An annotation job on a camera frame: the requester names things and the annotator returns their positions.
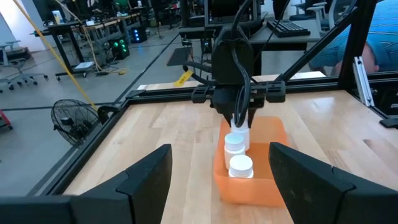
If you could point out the black aluminium table frame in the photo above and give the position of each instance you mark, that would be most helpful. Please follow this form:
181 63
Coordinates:
161 94

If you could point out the black floor fan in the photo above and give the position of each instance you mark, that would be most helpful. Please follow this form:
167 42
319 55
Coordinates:
66 121

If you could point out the white office chair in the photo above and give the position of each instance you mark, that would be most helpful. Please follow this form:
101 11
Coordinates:
321 15

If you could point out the orange plastic basket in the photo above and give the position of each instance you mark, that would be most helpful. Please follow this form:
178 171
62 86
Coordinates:
248 189

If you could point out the computer tower green lights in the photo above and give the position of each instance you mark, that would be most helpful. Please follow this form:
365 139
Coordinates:
118 49

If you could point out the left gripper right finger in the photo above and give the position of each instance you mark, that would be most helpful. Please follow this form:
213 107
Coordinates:
314 193

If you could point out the computer tower blue lights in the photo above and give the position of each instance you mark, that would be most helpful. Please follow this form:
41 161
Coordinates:
138 35

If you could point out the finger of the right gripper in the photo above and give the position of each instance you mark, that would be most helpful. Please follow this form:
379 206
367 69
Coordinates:
228 119
252 116

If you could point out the black computer monitor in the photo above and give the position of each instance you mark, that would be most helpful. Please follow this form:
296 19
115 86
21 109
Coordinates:
217 12

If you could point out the black office desk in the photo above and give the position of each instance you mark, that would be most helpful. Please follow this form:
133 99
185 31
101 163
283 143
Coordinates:
280 43

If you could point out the person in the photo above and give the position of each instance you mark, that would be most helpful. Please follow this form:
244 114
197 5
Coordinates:
388 31

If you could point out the silver aluminium extrusion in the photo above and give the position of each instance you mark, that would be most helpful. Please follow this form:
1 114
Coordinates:
363 81

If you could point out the red floor object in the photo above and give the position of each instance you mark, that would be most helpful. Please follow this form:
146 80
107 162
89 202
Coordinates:
4 119

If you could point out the black computer keyboard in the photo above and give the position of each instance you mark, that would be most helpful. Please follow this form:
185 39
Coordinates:
287 28

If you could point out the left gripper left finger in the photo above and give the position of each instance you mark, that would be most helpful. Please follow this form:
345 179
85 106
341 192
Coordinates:
140 193

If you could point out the white pill bottle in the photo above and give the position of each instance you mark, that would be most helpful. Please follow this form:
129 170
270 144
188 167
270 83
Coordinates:
245 137
241 165
234 143

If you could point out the grey office chair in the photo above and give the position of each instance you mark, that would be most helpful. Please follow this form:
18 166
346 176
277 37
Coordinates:
20 70

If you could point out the long wooden workbench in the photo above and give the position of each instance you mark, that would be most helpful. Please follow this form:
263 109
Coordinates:
93 26

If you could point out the black floor mat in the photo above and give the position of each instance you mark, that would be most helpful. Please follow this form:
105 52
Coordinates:
178 56

